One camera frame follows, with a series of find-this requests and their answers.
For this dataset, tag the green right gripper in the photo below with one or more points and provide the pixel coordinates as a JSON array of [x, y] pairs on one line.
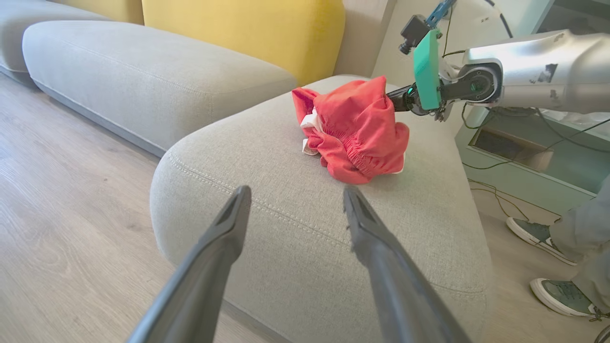
[[426, 71]]

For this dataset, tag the pale green tv cabinet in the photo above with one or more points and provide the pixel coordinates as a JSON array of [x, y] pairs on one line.
[[538, 157]]

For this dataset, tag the grey trouser leg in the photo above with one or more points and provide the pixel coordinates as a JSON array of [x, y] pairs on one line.
[[588, 238]]

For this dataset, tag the beige half wall ledge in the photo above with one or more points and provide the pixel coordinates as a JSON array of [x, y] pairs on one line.
[[364, 33]]

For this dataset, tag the green white sneaker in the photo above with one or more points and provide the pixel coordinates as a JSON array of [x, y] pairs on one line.
[[564, 297], [538, 236]]

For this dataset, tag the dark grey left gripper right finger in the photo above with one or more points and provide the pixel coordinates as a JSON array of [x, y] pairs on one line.
[[395, 286]]

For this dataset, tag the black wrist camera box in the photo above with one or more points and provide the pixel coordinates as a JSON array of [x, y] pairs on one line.
[[413, 32]]

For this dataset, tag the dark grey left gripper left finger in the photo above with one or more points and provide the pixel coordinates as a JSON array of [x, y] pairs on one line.
[[205, 276]]

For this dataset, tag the red white clothing item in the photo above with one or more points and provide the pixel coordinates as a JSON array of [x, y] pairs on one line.
[[352, 128]]

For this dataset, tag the grey sofa seat cushion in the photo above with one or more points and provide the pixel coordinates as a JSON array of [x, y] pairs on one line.
[[28, 24], [143, 76]]

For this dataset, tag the grey sofa ottoman seat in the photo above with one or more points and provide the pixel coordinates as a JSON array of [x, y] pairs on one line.
[[286, 200]]

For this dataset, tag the yellow sofa corner backrest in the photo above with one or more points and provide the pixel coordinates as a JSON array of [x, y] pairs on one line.
[[109, 7]]

